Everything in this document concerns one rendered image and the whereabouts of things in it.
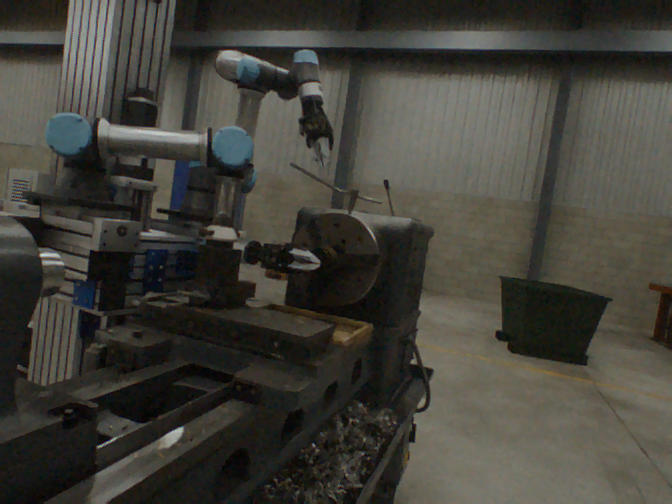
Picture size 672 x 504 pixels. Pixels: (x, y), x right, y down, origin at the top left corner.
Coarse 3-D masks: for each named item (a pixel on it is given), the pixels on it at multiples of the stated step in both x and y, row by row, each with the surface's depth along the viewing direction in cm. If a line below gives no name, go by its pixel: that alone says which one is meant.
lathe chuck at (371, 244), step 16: (336, 224) 153; (352, 224) 151; (368, 224) 154; (304, 240) 157; (336, 240) 153; (352, 240) 151; (368, 240) 149; (320, 256) 155; (384, 256) 155; (304, 272) 158; (336, 272) 159; (352, 272) 151; (368, 272) 149; (304, 288) 157; (336, 288) 153; (352, 288) 151; (368, 288) 149; (336, 304) 153
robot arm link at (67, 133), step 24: (72, 120) 120; (96, 120) 124; (48, 144) 120; (72, 144) 121; (96, 144) 123; (120, 144) 126; (144, 144) 127; (168, 144) 128; (192, 144) 130; (216, 144) 129; (240, 144) 131; (216, 168) 136; (240, 168) 135
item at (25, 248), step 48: (0, 240) 46; (0, 288) 45; (48, 288) 54; (0, 336) 46; (0, 384) 47; (0, 432) 46; (48, 432) 49; (96, 432) 55; (0, 480) 45; (48, 480) 50
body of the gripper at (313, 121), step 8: (312, 96) 142; (304, 104) 143; (312, 104) 143; (320, 104) 146; (304, 112) 142; (312, 112) 143; (304, 120) 143; (312, 120) 140; (320, 120) 139; (312, 128) 141; (320, 128) 141; (328, 128) 145; (312, 136) 145; (320, 136) 146
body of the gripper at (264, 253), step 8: (248, 248) 131; (256, 248) 131; (264, 248) 129; (272, 248) 128; (280, 248) 129; (288, 248) 133; (248, 256) 131; (256, 256) 132; (264, 256) 129; (272, 256) 130; (280, 256) 129; (288, 256) 133; (264, 264) 131; (272, 264) 129; (280, 264) 129; (288, 264) 133
